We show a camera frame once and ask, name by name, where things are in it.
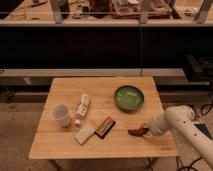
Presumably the dark orange candy bar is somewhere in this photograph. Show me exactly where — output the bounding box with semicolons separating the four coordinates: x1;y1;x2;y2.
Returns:
95;117;115;139

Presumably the clear plastic measuring cup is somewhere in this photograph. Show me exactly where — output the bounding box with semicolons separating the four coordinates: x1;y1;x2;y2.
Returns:
51;104;71;128

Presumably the black box at right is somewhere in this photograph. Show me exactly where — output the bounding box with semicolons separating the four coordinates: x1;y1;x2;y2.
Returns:
182;54;213;82

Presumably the blue foot pedal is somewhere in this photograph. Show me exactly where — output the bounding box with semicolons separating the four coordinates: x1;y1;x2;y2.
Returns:
195;124;212;140

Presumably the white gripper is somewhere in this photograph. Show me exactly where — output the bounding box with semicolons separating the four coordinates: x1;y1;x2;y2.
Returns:
142;115;166;137

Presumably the wooden folding table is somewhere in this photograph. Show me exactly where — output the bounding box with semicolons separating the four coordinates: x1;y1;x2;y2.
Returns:
29;77;177;159

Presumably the green ceramic bowl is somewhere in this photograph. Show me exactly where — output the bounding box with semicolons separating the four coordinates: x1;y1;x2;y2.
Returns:
114;85;144;111

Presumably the black floor cable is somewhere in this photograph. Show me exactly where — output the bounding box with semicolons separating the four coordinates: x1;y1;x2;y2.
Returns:
175;103;213;171

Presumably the white rectangular sponge block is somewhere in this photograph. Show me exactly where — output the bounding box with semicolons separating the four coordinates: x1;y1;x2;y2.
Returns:
74;124;95;145

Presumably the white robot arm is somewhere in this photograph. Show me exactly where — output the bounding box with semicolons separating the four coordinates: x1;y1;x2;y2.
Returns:
147;105;213;169

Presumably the long wooden workbench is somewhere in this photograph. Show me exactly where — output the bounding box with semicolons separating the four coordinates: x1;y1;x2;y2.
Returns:
0;0;213;27

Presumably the white tube bottle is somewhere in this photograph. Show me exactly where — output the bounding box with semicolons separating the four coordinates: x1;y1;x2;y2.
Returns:
75;93;90;127

